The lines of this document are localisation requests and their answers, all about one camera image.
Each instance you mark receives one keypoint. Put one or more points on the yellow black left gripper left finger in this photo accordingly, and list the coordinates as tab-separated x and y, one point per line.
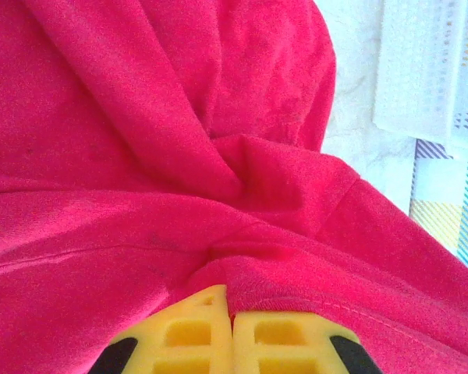
218	331

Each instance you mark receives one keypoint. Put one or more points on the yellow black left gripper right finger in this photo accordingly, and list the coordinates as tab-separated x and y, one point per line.
242	343

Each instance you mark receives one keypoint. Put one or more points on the red t-shirt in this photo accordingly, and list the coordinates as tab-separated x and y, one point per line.
140	156

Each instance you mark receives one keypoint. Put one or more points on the white plastic basket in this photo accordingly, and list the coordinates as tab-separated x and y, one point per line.
413	78

